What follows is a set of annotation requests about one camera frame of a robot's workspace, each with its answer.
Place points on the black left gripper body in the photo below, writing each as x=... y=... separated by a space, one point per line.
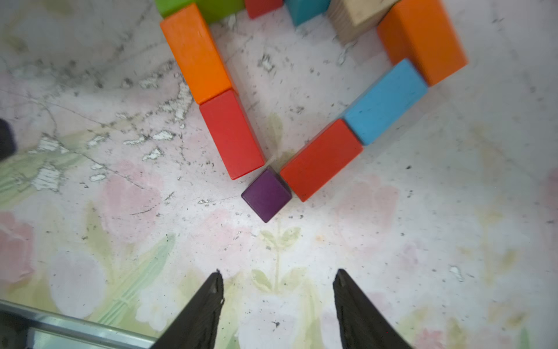
x=8 y=145

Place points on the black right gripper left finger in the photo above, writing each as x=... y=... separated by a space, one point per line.
x=197 y=324

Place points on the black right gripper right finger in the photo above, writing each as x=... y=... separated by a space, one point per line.
x=361 y=325

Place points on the purple cube block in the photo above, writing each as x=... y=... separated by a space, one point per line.
x=267 y=195

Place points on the red block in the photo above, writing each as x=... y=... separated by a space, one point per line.
x=232 y=134
x=321 y=159
x=257 y=8

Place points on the orange block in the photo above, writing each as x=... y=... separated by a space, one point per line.
x=196 y=54
x=422 y=32

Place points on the light blue block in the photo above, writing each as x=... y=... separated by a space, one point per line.
x=384 y=102

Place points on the green block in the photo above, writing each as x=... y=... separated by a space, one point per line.
x=211 y=10

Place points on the natural wooden block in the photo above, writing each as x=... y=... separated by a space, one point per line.
x=352 y=18

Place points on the teal triangle block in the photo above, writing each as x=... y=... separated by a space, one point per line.
x=303 y=10

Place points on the aluminium rail frame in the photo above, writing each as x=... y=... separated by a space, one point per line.
x=25 y=327

